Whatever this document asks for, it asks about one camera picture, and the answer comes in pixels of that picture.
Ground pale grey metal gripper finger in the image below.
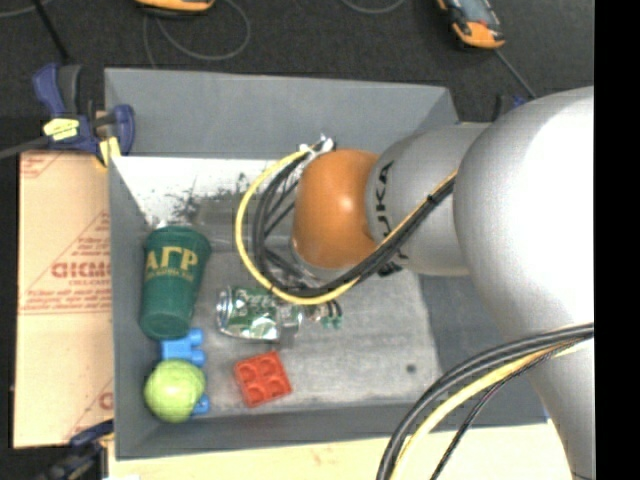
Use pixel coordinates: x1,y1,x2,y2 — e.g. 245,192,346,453
278,317,302,348

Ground crushed green and silver can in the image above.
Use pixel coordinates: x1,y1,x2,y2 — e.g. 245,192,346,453
215,285,305,344

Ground red toy brick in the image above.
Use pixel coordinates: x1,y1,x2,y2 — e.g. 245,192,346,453
232,349,294,409

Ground grey metal bin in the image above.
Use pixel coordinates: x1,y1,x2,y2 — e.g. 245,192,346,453
103,67,549,460

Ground blue toy brick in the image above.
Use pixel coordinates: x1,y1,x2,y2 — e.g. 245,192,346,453
160,328,212,416

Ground dark green cup, yellow letters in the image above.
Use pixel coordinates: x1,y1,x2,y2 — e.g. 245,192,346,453
138,224,213,342

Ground green apple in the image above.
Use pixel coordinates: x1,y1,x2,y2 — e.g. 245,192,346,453
142,358,208,425

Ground brown cardboard board, red print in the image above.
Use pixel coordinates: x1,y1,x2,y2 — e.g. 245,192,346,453
11,149,116,450

